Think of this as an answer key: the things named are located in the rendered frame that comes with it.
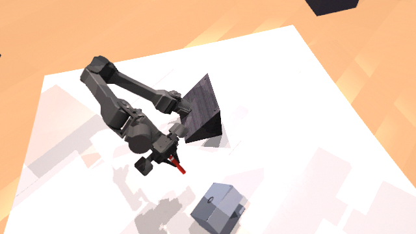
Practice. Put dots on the red peg with white band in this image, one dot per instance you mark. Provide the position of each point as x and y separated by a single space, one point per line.
183 171

